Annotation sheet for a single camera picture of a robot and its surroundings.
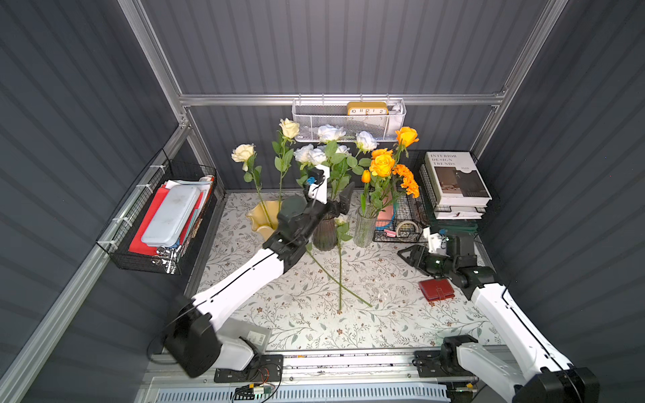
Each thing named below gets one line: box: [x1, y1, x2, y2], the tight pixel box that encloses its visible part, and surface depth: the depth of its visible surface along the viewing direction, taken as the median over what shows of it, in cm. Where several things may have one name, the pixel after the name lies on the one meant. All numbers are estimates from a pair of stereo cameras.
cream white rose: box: [230, 143, 273, 225], surface depth 83 cm
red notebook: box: [418, 278, 456, 302], surface depth 88 cm
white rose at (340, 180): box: [330, 145, 352, 199], surface depth 82 cm
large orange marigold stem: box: [392, 164, 420, 214], surface depth 80 cm
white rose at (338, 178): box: [317, 124, 351, 199], surface depth 80 cm
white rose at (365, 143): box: [346, 130, 380, 176], surface depth 80 cm
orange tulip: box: [360, 169, 373, 217], surface depth 86 cm
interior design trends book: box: [424, 151, 493, 220], surface depth 91 cm
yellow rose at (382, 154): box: [371, 147, 394, 161], surface depth 82 cm
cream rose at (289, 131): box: [272, 117, 301, 204], surface depth 82 cm
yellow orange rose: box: [393, 126, 420, 165], surface depth 81 cm
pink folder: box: [375, 196, 394, 228], surface depth 102 cm
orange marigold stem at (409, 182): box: [391, 163, 420, 199], surface depth 80 cm
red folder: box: [128, 184, 204, 256], surface depth 70 cm
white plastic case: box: [141, 184, 202, 248], surface depth 71 cm
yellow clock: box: [346, 101, 389, 116], surface depth 90 cm
